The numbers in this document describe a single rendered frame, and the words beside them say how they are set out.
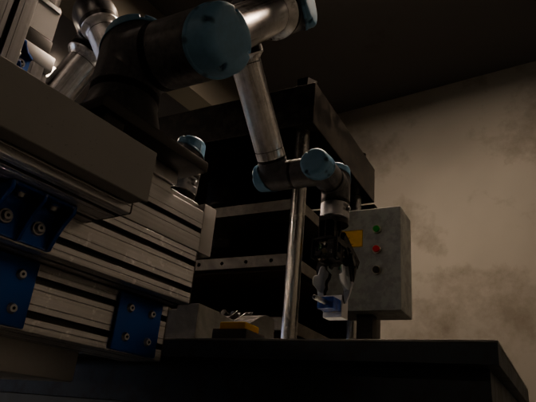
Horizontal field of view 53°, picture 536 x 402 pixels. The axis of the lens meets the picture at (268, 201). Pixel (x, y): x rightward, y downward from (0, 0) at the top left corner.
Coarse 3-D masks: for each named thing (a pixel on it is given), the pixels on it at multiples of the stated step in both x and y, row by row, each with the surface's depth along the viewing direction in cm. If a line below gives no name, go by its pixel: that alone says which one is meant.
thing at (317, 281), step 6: (324, 270) 134; (318, 276) 133; (324, 276) 134; (330, 276) 135; (318, 282) 133; (324, 282) 134; (318, 288) 133; (324, 288) 133; (318, 294) 133; (324, 294) 133
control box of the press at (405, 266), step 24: (360, 216) 209; (384, 216) 204; (360, 240) 205; (384, 240) 200; (408, 240) 209; (360, 264) 201; (384, 264) 197; (408, 264) 205; (336, 288) 202; (360, 288) 197; (384, 288) 193; (408, 288) 200; (360, 312) 196; (384, 312) 192; (408, 312) 196; (360, 336) 195
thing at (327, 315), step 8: (312, 296) 123; (328, 296) 131; (336, 296) 130; (320, 304) 127; (328, 304) 126; (336, 304) 127; (344, 304) 130; (328, 312) 130; (336, 312) 129; (344, 312) 129; (336, 320) 131
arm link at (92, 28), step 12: (84, 0) 133; (96, 0) 132; (108, 0) 136; (72, 12) 137; (84, 12) 131; (96, 12) 130; (108, 12) 132; (84, 24) 131; (96, 24) 130; (108, 24) 131; (84, 36) 134; (96, 36) 129; (96, 48) 129
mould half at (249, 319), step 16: (192, 304) 122; (176, 320) 122; (192, 320) 120; (208, 320) 124; (224, 320) 130; (240, 320) 145; (256, 320) 143; (272, 320) 151; (176, 336) 120; (192, 336) 118; (208, 336) 123; (272, 336) 150
